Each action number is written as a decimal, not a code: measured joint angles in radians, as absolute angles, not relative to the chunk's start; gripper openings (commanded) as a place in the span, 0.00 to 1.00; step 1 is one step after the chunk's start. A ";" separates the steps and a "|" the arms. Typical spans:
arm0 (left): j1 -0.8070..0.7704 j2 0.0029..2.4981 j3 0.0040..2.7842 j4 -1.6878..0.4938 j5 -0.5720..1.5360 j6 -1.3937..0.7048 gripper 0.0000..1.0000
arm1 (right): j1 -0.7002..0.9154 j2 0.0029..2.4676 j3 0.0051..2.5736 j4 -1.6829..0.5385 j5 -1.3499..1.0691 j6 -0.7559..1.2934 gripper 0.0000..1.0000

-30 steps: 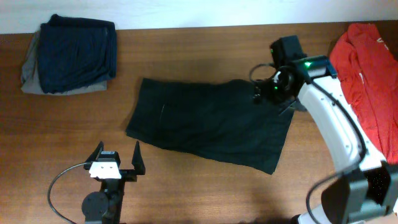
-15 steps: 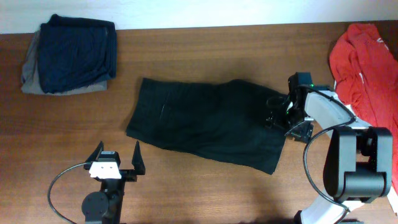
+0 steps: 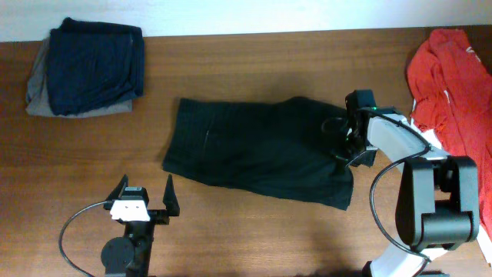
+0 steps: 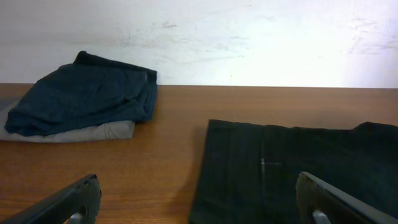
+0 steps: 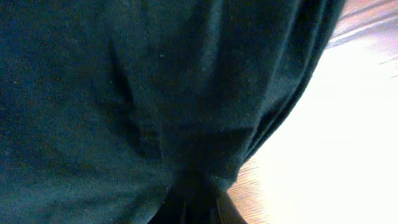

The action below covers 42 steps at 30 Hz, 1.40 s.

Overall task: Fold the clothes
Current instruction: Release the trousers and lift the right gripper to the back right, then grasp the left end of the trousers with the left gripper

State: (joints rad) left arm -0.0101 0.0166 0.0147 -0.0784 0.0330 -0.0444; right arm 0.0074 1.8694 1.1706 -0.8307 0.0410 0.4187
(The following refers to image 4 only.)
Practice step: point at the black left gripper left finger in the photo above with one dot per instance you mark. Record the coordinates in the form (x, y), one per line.
(76, 203)

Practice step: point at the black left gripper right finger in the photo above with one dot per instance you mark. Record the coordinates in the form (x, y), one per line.
(319, 202)

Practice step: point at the black shorts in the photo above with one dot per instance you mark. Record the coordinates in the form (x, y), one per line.
(249, 171)

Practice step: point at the folded grey garment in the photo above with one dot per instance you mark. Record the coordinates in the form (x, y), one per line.
(113, 130)

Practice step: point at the folded navy blue garment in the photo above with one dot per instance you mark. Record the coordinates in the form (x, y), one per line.
(88, 92)

